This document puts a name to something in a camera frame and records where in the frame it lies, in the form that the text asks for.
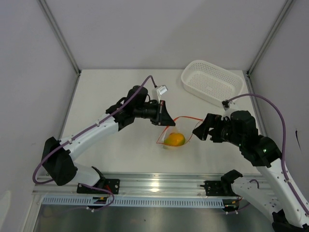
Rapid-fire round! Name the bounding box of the aluminium mounting rail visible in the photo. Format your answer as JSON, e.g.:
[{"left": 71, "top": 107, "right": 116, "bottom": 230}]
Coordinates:
[{"left": 32, "top": 172, "right": 295, "bottom": 200}]

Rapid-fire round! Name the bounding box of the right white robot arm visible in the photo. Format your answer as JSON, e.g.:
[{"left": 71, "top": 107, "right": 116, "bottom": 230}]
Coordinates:
[{"left": 193, "top": 111, "right": 309, "bottom": 232}]

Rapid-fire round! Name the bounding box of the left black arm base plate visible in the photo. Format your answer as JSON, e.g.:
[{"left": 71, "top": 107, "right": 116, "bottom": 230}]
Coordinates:
[{"left": 77, "top": 179, "right": 120, "bottom": 195}]

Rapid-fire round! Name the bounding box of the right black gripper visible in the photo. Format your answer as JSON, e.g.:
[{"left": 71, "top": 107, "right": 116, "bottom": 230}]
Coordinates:
[{"left": 192, "top": 114, "right": 244, "bottom": 147}]

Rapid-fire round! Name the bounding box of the yellow green mango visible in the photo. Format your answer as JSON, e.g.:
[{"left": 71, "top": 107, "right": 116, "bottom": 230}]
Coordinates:
[{"left": 164, "top": 133, "right": 186, "bottom": 146}]

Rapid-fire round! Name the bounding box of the aluminium frame post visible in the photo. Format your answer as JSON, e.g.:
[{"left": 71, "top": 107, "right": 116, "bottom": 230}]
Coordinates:
[
  {"left": 37, "top": 0, "right": 81, "bottom": 76},
  {"left": 246, "top": 0, "right": 296, "bottom": 77}
]

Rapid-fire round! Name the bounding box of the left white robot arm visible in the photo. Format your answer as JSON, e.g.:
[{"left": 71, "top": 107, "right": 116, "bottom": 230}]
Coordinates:
[{"left": 42, "top": 85, "right": 175, "bottom": 193}]

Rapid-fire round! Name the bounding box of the white slotted cable duct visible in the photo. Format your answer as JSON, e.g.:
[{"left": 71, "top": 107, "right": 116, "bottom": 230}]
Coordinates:
[{"left": 42, "top": 195, "right": 225, "bottom": 208}]

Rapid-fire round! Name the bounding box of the right side aluminium rail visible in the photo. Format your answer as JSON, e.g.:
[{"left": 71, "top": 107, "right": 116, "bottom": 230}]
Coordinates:
[{"left": 243, "top": 72, "right": 282, "bottom": 180}]

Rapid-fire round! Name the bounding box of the clear orange zip top bag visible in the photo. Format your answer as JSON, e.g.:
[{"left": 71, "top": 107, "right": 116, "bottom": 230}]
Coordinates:
[{"left": 156, "top": 116, "right": 203, "bottom": 149}]

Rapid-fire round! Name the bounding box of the white perforated plastic basket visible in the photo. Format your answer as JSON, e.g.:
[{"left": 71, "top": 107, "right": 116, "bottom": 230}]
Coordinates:
[{"left": 181, "top": 60, "right": 245, "bottom": 107}]

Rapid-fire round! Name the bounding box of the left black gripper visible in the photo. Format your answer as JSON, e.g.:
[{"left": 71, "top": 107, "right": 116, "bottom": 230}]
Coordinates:
[{"left": 134, "top": 100, "right": 175, "bottom": 127}]

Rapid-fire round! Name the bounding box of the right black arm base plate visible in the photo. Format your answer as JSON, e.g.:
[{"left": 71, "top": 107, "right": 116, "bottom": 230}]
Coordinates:
[{"left": 200, "top": 181, "right": 237, "bottom": 197}]

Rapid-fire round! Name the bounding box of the left aluminium frame post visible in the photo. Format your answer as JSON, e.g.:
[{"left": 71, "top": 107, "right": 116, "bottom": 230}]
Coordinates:
[{"left": 37, "top": 0, "right": 81, "bottom": 76}]

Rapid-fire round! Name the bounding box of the right aluminium frame post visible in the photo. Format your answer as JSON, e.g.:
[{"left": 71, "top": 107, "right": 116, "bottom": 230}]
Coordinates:
[{"left": 246, "top": 0, "right": 296, "bottom": 77}]

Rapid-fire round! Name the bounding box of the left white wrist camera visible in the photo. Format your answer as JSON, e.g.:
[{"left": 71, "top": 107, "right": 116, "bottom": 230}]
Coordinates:
[{"left": 152, "top": 85, "right": 168, "bottom": 102}]

